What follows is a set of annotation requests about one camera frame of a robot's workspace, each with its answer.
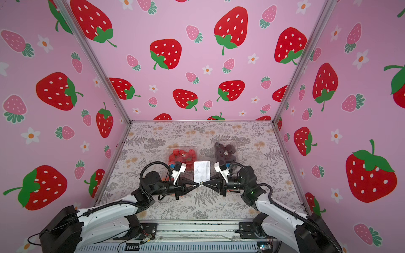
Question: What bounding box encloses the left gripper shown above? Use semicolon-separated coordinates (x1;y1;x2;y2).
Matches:
149;178;197;202

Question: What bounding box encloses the white sticker sheet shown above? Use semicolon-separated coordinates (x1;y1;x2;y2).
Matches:
194;161;211;183

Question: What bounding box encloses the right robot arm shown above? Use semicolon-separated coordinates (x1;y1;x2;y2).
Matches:
203;162;343;253

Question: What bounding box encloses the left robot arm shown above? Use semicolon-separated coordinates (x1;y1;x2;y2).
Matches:
36;161;199;253

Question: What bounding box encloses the clear box of red strawberries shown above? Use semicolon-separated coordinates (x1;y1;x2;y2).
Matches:
167;147;198;171

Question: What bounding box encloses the clear box of dark berries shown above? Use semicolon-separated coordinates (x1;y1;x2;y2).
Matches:
214;142;237;164

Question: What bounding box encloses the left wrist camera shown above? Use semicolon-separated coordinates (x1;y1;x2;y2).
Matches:
170;162;187;185

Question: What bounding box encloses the aluminium front rail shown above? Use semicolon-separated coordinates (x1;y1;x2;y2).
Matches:
75;219;330;253

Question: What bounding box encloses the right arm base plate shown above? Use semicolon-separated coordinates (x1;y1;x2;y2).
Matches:
235;213;271;239

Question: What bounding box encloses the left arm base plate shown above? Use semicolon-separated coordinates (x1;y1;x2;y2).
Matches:
113;215;158;241

